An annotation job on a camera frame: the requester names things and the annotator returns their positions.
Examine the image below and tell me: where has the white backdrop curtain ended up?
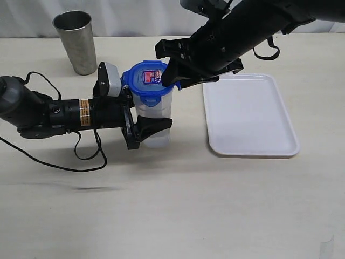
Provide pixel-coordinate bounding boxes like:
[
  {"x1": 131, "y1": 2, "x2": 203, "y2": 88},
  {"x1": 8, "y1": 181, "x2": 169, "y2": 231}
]
[{"x1": 0, "y1": 0, "x2": 345, "y2": 39}]

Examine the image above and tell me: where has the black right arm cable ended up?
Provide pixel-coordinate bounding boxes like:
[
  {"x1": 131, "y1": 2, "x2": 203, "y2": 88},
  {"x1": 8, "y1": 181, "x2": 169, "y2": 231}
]
[{"x1": 252, "y1": 37, "x2": 281, "y2": 60}]

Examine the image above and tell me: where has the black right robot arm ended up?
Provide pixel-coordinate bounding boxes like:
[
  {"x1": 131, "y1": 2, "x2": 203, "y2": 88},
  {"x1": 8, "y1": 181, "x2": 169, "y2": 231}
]
[{"x1": 155, "y1": 0, "x2": 344, "y2": 88}]

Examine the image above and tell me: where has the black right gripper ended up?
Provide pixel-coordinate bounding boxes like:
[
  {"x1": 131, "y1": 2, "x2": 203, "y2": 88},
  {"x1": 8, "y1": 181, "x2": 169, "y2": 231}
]
[{"x1": 155, "y1": 1, "x2": 243, "y2": 90}]

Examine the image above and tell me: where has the white rectangular plastic tray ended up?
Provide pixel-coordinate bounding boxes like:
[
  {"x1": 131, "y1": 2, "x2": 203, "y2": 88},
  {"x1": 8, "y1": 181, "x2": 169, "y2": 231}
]
[{"x1": 202, "y1": 73, "x2": 300, "y2": 159}]

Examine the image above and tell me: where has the stainless steel tumbler cup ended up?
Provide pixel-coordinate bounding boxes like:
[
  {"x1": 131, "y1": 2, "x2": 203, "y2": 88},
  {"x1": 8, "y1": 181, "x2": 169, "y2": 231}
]
[{"x1": 52, "y1": 10, "x2": 97, "y2": 76}]

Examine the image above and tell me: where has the blue plastic container lid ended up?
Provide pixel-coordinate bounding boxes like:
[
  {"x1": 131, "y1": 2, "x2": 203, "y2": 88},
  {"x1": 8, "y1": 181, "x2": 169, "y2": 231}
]
[{"x1": 121, "y1": 60, "x2": 181, "y2": 107}]

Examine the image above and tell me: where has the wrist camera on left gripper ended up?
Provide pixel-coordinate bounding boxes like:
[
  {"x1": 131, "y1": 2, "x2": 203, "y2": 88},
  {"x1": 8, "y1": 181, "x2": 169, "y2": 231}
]
[{"x1": 105, "y1": 62, "x2": 122, "y2": 97}]

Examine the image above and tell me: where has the clear plastic tall container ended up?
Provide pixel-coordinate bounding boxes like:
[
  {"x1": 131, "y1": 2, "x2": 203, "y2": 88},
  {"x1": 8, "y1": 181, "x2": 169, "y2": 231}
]
[{"x1": 133, "y1": 91, "x2": 173, "y2": 148}]

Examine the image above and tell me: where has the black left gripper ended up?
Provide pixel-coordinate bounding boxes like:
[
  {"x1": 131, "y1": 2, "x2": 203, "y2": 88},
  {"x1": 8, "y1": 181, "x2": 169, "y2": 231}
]
[{"x1": 92, "y1": 62, "x2": 173, "y2": 150}]

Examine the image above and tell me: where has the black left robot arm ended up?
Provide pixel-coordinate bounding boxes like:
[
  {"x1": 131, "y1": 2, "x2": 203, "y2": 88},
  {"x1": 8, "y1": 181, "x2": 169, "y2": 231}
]
[{"x1": 1, "y1": 62, "x2": 173, "y2": 149}]

